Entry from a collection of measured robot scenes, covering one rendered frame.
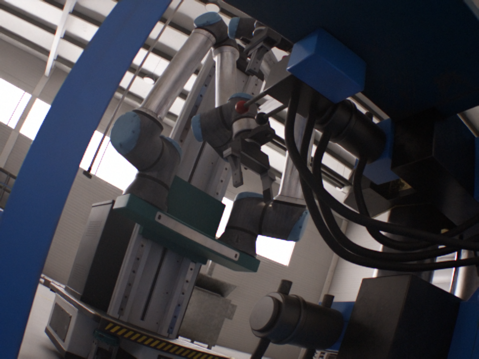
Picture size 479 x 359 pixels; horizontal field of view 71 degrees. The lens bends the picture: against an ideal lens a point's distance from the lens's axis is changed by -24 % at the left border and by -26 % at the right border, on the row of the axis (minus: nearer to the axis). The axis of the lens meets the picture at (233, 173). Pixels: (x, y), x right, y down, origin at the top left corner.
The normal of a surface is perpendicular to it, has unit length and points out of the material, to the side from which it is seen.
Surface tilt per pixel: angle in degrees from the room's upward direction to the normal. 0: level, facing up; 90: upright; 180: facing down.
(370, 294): 90
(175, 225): 90
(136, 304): 90
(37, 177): 90
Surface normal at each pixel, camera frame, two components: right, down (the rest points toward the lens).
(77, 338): 0.60, -0.13
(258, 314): -0.83, -0.44
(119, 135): -0.47, -0.40
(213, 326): 0.40, -0.25
